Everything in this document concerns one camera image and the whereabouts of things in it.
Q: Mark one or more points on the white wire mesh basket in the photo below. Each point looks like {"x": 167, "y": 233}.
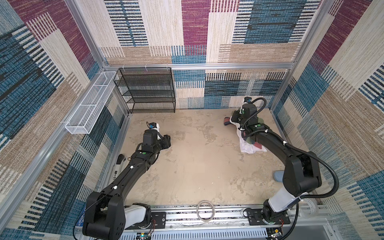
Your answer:
{"x": 87, "y": 113}

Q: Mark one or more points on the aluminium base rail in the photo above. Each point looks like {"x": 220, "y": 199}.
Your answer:
{"x": 229, "y": 222}

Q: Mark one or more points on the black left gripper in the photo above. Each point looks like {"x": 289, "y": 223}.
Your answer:
{"x": 165, "y": 141}

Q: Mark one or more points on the black wire mesh shelf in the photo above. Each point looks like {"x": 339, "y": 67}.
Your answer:
{"x": 147, "y": 90}

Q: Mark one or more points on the black handheld tool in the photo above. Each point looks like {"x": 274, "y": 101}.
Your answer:
{"x": 118, "y": 165}

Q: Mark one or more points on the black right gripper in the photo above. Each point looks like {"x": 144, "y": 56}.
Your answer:
{"x": 234, "y": 117}

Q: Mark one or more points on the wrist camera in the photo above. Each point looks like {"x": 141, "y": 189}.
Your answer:
{"x": 247, "y": 100}
{"x": 154, "y": 126}

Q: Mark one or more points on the colourful book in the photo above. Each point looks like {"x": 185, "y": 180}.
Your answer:
{"x": 80, "y": 221}

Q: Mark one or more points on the light blue oblong pouch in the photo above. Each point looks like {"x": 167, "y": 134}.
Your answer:
{"x": 278, "y": 176}

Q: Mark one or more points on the maroon cloth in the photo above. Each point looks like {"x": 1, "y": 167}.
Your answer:
{"x": 227, "y": 121}

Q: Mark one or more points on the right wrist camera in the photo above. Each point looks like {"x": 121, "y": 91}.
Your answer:
{"x": 247, "y": 100}

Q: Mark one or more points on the white cloth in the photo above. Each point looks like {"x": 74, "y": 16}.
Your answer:
{"x": 247, "y": 146}

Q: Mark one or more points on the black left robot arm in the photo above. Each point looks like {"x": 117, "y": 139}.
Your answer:
{"x": 106, "y": 216}

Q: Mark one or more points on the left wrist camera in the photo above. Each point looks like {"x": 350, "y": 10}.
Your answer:
{"x": 154, "y": 126}

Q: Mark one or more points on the large clear tape roll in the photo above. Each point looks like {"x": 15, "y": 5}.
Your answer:
{"x": 310, "y": 208}

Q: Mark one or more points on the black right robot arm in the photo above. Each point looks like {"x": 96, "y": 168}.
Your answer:
{"x": 301, "y": 174}

